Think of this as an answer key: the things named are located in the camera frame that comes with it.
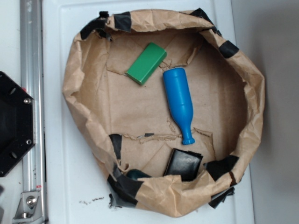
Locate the green rectangular block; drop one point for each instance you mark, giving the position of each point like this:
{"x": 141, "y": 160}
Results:
{"x": 146, "y": 63}

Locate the black rectangular block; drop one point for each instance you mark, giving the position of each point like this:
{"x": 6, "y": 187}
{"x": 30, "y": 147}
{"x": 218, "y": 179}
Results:
{"x": 184, "y": 163}

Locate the brown paper bag bin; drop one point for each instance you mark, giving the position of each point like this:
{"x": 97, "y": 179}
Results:
{"x": 129, "y": 126}

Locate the blue plastic bottle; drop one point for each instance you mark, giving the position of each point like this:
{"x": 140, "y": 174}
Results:
{"x": 179, "y": 101}

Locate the dark teal round object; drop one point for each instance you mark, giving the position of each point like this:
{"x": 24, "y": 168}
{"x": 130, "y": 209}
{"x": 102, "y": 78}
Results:
{"x": 135, "y": 174}

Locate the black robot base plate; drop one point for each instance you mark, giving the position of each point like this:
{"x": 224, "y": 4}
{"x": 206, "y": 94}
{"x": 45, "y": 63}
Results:
{"x": 16, "y": 124}

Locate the metal corner bracket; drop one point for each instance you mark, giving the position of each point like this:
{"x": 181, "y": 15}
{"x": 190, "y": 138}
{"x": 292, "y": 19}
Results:
{"x": 29, "y": 208}

